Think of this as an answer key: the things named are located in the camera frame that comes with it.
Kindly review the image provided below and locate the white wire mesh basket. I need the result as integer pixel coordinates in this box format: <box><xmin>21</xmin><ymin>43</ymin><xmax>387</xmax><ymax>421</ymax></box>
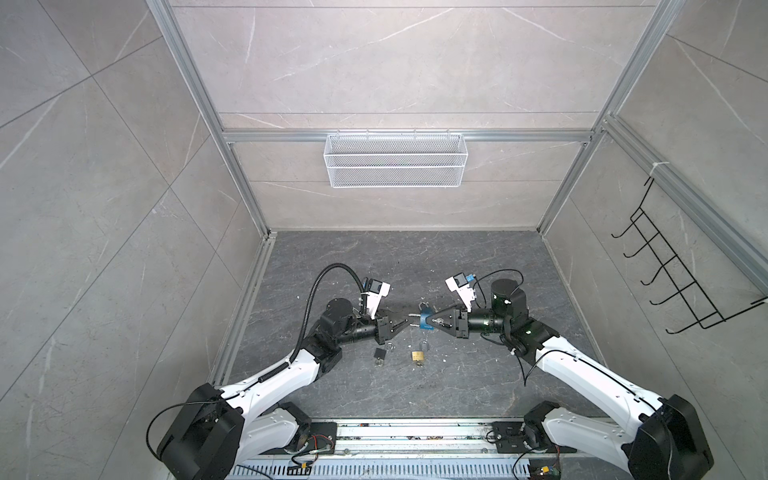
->
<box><xmin>323</xmin><ymin>132</ymin><xmax>469</xmax><ymax>189</ymax></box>

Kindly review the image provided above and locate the brass padlock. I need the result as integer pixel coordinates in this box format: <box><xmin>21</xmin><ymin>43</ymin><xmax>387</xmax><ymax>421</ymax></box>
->
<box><xmin>411</xmin><ymin>339</ymin><xmax>430</xmax><ymax>367</ymax></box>

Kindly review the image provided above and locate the aluminium mounting rail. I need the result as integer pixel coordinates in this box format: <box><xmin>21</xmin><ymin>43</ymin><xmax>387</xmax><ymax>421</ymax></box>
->
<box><xmin>240</xmin><ymin>408</ymin><xmax>635</xmax><ymax>461</ymax></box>

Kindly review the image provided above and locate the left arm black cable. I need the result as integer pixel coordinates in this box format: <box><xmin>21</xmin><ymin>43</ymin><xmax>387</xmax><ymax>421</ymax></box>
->
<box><xmin>290</xmin><ymin>263</ymin><xmax>366</xmax><ymax>361</ymax></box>

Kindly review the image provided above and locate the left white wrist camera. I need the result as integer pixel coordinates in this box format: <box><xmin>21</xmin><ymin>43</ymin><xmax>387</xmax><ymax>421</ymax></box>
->
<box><xmin>361</xmin><ymin>278</ymin><xmax>391</xmax><ymax>319</ymax></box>

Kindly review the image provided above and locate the teal blue padlock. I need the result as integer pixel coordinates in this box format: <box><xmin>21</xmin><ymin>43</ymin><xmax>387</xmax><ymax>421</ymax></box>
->
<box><xmin>408</xmin><ymin>303</ymin><xmax>435</xmax><ymax>330</ymax></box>

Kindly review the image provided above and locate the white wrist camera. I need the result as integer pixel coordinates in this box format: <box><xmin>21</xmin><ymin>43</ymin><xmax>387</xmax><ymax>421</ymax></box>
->
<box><xmin>361</xmin><ymin>278</ymin><xmax>391</xmax><ymax>319</ymax></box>
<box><xmin>445</xmin><ymin>272</ymin><xmax>476</xmax><ymax>312</ymax></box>

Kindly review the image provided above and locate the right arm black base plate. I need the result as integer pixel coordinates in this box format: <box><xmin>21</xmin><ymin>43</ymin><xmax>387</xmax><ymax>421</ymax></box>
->
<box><xmin>485</xmin><ymin>421</ymin><xmax>577</xmax><ymax>454</ymax></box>

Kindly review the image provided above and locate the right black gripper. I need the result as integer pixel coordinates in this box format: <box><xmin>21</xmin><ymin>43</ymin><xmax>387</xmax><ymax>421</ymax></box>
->
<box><xmin>427</xmin><ymin>303</ymin><xmax>511</xmax><ymax>341</ymax></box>

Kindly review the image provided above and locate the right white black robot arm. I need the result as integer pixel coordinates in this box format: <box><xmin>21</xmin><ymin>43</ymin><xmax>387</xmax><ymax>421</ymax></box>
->
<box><xmin>422</xmin><ymin>274</ymin><xmax>715</xmax><ymax>479</ymax></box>

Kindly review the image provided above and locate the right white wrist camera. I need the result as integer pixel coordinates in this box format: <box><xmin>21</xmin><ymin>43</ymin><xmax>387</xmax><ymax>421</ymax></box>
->
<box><xmin>445</xmin><ymin>272</ymin><xmax>476</xmax><ymax>312</ymax></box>

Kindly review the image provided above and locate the white slotted cable duct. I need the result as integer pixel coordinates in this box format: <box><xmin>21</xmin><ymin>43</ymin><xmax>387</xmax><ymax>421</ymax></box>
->
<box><xmin>227</xmin><ymin>458</ymin><xmax>531</xmax><ymax>479</ymax></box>

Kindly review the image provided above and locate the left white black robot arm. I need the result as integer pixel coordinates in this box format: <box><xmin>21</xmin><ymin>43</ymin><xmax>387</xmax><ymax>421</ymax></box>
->
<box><xmin>148</xmin><ymin>298</ymin><xmax>410</xmax><ymax>479</ymax></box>

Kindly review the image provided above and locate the black wire hook rack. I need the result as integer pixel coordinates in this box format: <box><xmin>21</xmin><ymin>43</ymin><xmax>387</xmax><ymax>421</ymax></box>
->
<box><xmin>611</xmin><ymin>176</ymin><xmax>767</xmax><ymax>335</ymax></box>

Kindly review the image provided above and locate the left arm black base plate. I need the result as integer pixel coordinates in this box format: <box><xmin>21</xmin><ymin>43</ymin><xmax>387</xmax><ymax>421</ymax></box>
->
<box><xmin>281</xmin><ymin>421</ymin><xmax>338</xmax><ymax>454</ymax></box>

